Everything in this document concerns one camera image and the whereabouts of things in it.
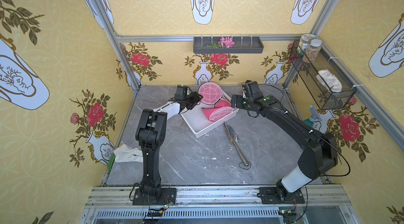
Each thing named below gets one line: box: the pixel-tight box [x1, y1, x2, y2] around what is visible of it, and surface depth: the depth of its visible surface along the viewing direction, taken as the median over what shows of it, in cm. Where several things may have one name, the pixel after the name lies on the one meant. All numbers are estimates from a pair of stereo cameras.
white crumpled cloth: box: [113, 143, 144, 163], surface depth 88 cm
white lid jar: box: [296, 33, 318, 56], surface depth 88 cm
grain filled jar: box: [302, 38, 322, 64], surface depth 82 cm
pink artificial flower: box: [217, 36, 235, 48], surface depth 91 cm
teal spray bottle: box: [303, 104, 322, 128], surface depth 82 cm
